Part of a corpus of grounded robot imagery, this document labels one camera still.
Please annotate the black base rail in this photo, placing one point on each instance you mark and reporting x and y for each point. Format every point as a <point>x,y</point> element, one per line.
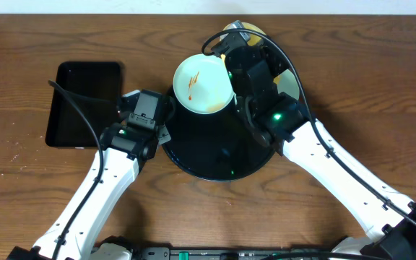
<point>120,248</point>

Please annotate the round black tray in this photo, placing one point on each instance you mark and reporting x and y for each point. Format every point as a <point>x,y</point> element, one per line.
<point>214,147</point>

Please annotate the light green plate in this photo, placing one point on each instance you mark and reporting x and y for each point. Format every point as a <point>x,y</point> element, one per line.
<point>201,84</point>
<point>286,82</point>

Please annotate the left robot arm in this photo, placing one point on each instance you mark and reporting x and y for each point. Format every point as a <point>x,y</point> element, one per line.
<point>124,148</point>

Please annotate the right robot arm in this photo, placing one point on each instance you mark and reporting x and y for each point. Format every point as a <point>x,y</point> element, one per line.
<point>387,217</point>

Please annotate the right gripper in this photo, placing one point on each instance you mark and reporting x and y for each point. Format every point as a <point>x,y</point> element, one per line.
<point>237,55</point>

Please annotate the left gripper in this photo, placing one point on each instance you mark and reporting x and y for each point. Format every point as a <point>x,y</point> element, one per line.
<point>163,133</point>

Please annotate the black rectangular bin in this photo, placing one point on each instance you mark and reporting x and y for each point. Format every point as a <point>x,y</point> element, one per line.
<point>96,87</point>

